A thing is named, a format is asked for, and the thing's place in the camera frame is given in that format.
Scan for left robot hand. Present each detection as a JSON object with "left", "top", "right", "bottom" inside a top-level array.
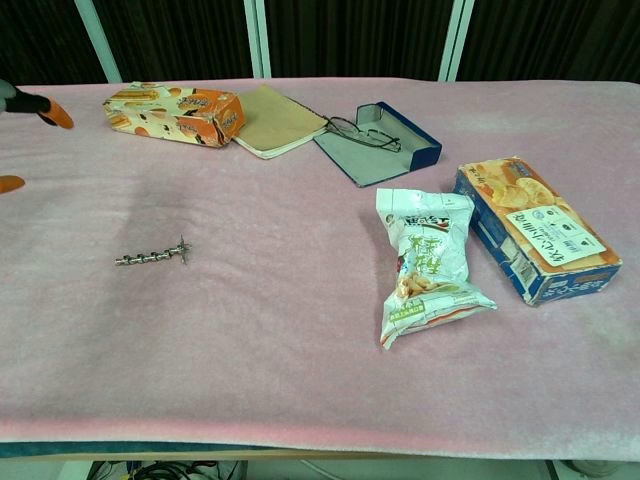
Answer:
[{"left": 0, "top": 78, "right": 75, "bottom": 195}]

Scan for metal magnetic ball chain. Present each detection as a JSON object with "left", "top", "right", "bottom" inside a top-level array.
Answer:
[{"left": 114, "top": 243, "right": 185, "bottom": 268}]

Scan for orange biscuit box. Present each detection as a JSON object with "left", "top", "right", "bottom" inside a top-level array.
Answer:
[{"left": 102, "top": 82, "right": 247, "bottom": 150}]

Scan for brown spiral notebook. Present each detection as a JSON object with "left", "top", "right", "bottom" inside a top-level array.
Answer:
[{"left": 232, "top": 84, "right": 329, "bottom": 161}]

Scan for thin black eyeglasses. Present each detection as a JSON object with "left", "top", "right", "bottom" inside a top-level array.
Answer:
[{"left": 323, "top": 115, "right": 403, "bottom": 153}]

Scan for black pleated curtain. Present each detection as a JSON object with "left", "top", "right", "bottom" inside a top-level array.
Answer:
[{"left": 0, "top": 0, "right": 640, "bottom": 86}]

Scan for blue open glasses case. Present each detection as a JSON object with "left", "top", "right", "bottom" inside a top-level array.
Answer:
[{"left": 313, "top": 101, "right": 444, "bottom": 189}]

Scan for pink table cloth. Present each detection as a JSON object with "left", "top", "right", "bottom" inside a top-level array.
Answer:
[{"left": 0, "top": 77, "right": 640, "bottom": 449}]

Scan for white snack bag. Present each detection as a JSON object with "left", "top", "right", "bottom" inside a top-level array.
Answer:
[{"left": 375, "top": 187, "right": 499, "bottom": 353}]

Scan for blue orange chip box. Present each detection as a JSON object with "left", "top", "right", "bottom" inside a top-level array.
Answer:
[{"left": 452, "top": 155, "right": 624, "bottom": 308}]

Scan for white frame post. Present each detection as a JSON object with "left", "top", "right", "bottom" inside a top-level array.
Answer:
[
  {"left": 438, "top": 0, "right": 475, "bottom": 82},
  {"left": 73, "top": 0, "right": 123, "bottom": 84},
  {"left": 243, "top": 0, "right": 272, "bottom": 79}
]

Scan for black floor cables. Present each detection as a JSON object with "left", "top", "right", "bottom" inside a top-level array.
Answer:
[{"left": 89, "top": 459, "right": 241, "bottom": 480}]

